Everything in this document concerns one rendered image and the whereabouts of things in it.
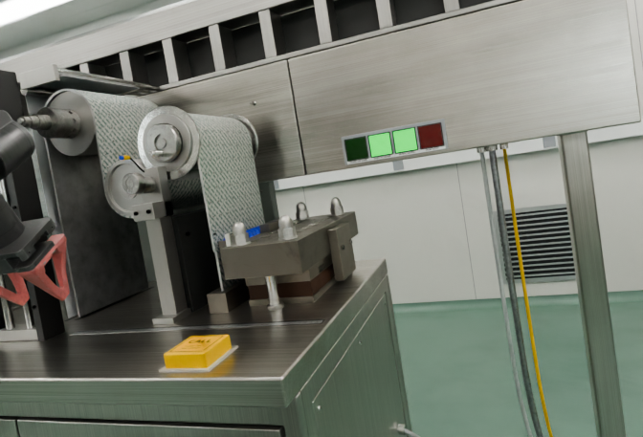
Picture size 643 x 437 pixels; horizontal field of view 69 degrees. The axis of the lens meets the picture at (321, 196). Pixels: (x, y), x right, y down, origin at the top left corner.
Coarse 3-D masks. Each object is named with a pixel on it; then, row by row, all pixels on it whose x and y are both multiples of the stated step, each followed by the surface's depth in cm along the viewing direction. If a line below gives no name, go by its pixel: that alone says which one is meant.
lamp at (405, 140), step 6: (396, 132) 111; (402, 132) 111; (408, 132) 110; (396, 138) 111; (402, 138) 111; (408, 138) 111; (414, 138) 110; (396, 144) 112; (402, 144) 111; (408, 144) 111; (414, 144) 110; (396, 150) 112; (402, 150) 111; (408, 150) 111
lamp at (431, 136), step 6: (426, 126) 109; (432, 126) 108; (438, 126) 108; (420, 132) 110; (426, 132) 109; (432, 132) 109; (438, 132) 108; (420, 138) 110; (426, 138) 109; (432, 138) 109; (438, 138) 108; (426, 144) 109; (432, 144) 109; (438, 144) 108
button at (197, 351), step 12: (192, 336) 73; (204, 336) 72; (216, 336) 71; (228, 336) 71; (180, 348) 68; (192, 348) 67; (204, 348) 66; (216, 348) 67; (228, 348) 70; (168, 360) 67; (180, 360) 66; (192, 360) 65; (204, 360) 65; (216, 360) 67
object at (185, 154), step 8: (152, 120) 94; (160, 120) 94; (168, 120) 93; (176, 120) 92; (184, 128) 92; (144, 136) 95; (184, 136) 92; (144, 144) 95; (184, 144) 92; (144, 152) 96; (184, 152) 93; (152, 160) 95; (176, 160) 93; (184, 160) 93; (168, 168) 94; (176, 168) 94; (192, 168) 100
